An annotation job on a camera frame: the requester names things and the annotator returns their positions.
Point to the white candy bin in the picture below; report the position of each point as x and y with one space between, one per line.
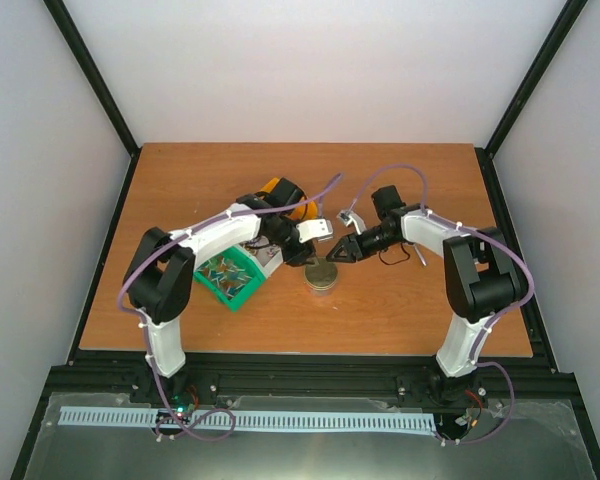
268 257

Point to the metal front plate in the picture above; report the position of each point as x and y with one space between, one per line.
533 440

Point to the metal scoop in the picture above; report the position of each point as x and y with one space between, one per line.
420 255

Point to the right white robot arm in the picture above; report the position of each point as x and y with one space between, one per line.
480 280

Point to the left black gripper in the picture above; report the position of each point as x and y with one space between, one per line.
296 258

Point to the black frame post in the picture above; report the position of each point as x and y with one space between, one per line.
552 43
76 44

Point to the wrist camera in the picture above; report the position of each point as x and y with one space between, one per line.
350 218
319 229

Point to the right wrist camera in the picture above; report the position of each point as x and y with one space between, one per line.
350 218

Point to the light blue cable duct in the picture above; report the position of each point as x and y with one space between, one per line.
253 421

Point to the black aluminium rail base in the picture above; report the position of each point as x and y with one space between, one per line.
399 381

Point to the green candy bin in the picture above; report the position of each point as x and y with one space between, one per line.
232 276

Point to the left black frame post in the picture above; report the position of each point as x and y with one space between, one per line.
76 44

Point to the right black frame post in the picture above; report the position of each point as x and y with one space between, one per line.
552 43

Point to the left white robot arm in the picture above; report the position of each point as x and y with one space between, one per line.
158 283

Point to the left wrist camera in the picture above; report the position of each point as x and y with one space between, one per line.
319 229

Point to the white jar lid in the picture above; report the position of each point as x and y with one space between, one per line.
321 270

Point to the orange candy bin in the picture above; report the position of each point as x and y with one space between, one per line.
279 192

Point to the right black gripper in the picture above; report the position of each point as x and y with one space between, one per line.
350 257

